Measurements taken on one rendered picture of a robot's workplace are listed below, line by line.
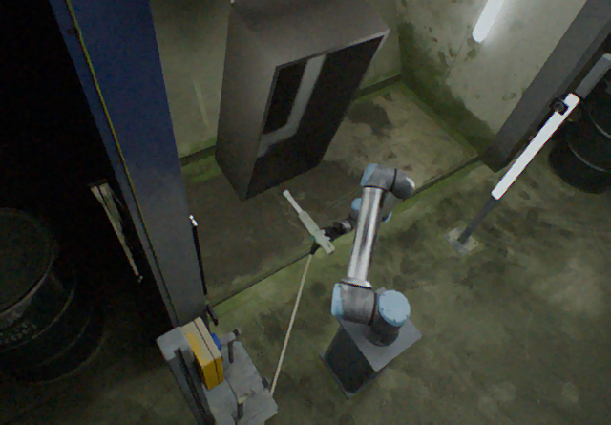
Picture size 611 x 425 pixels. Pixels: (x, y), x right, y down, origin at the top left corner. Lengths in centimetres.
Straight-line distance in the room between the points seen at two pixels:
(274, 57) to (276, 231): 162
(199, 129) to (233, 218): 73
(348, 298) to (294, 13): 123
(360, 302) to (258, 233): 129
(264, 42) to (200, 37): 159
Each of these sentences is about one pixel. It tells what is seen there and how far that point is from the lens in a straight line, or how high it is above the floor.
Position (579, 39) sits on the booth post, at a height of 127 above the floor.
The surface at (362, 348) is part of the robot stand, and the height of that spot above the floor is 64.
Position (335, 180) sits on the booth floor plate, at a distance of 339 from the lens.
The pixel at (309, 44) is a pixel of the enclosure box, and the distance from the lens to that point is 180.
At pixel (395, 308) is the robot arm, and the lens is 196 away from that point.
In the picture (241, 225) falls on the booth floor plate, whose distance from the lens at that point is 306.
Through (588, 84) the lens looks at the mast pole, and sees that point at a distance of 247.
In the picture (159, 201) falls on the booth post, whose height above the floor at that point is 151.
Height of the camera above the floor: 263
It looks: 53 degrees down
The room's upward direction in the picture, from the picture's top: 11 degrees clockwise
